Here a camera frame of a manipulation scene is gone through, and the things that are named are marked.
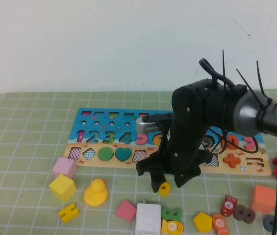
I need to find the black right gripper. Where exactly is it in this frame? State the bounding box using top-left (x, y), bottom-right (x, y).
top-left (135, 114), bottom-right (213, 194)

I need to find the yellow number six piece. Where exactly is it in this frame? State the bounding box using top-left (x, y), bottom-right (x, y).
top-left (157, 182), bottom-right (172, 197)

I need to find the green number three piece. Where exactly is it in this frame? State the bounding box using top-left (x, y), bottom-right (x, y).
top-left (161, 207), bottom-right (183, 221)

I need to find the pink number five piece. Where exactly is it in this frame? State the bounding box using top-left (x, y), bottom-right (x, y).
top-left (135, 132), bottom-right (149, 146)

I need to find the yellow pentagon piece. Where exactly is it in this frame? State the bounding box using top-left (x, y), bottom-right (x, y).
top-left (193, 211), bottom-right (213, 233)

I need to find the pink square tile piece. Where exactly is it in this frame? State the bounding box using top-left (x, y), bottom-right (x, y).
top-left (115, 199), bottom-right (137, 222)

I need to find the teal heart piece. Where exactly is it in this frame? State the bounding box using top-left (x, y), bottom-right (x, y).
top-left (114, 147), bottom-right (132, 163)

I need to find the orange plus sign piece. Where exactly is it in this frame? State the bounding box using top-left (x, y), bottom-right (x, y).
top-left (222, 152), bottom-right (241, 170)

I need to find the green circle piece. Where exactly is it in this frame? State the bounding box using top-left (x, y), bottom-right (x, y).
top-left (97, 147), bottom-right (115, 163)

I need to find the orange number ten piece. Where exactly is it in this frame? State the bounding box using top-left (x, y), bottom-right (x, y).
top-left (220, 134), bottom-right (240, 150)

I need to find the brown number eight piece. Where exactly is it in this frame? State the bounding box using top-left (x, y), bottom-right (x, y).
top-left (233, 204), bottom-right (256, 224)

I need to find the pink greater-than sign piece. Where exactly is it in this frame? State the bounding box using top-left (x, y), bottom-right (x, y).
top-left (243, 135), bottom-right (259, 150)

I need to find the colourful wooden puzzle board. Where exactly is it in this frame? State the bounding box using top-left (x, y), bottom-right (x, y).
top-left (62, 107), bottom-right (272, 177)

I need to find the yellow sign piece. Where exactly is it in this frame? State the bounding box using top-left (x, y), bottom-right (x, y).
top-left (58, 203), bottom-right (79, 224)

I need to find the white power adapter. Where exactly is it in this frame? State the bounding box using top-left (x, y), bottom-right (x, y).
top-left (135, 199), bottom-right (162, 235)

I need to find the yellow fish numbered six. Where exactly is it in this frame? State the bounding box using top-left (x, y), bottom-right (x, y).
top-left (161, 218), bottom-right (184, 235)

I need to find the red fish numbered seven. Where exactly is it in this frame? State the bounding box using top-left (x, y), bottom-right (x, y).
top-left (220, 194), bottom-right (238, 217)

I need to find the orange fish numbered ten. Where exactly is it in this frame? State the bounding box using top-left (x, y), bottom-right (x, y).
top-left (211, 212), bottom-right (230, 235)

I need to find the yellow rubber duck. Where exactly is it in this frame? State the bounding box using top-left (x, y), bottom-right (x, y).
top-left (83, 178), bottom-right (108, 208)

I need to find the orange wooden cube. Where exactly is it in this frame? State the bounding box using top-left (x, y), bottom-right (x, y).
top-left (250, 185), bottom-right (276, 215)

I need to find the light pink wooden cube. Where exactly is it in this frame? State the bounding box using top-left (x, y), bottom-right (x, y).
top-left (51, 157), bottom-right (77, 179)

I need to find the yellow wooden cube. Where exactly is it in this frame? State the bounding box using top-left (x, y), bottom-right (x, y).
top-left (49, 173), bottom-right (77, 203)

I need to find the green checkered tablecloth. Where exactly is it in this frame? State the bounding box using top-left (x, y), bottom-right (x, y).
top-left (0, 89), bottom-right (277, 235)

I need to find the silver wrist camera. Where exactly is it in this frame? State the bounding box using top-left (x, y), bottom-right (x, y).
top-left (135, 116), bottom-right (162, 135)

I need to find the thin black cable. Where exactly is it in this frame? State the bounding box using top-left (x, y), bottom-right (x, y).
top-left (201, 126), bottom-right (259, 155)

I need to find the looped black cable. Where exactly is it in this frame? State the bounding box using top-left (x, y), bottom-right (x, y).
top-left (199, 57), bottom-right (236, 92)

